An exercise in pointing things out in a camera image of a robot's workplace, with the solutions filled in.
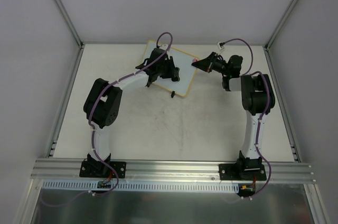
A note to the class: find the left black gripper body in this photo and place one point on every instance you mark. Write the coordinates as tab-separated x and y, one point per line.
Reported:
167	68

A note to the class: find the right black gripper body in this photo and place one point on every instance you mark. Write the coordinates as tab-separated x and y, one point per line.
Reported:
209	63

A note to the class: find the yellow framed small whiteboard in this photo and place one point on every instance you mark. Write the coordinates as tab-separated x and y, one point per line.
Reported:
183	60

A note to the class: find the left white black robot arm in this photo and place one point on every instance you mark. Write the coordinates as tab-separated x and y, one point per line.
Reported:
102	108

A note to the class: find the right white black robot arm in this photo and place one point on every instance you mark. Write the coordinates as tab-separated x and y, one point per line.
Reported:
258	100

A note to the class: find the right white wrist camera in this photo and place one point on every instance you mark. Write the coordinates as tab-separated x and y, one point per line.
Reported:
221	45

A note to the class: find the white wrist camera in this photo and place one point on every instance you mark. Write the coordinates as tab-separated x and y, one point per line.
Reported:
221	45
164	49

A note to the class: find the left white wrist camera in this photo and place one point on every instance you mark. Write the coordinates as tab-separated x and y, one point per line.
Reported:
164	49

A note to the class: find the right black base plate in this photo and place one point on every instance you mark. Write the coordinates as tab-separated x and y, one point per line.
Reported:
232	171

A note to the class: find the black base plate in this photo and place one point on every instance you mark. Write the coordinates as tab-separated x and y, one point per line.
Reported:
96	169
232	171

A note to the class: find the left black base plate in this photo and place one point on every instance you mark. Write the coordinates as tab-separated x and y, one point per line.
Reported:
96	169

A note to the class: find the white slotted cable duct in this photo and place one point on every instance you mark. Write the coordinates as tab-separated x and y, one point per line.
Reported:
142	186

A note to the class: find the aluminium mounting rail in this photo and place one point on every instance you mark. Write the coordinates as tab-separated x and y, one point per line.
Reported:
173	171

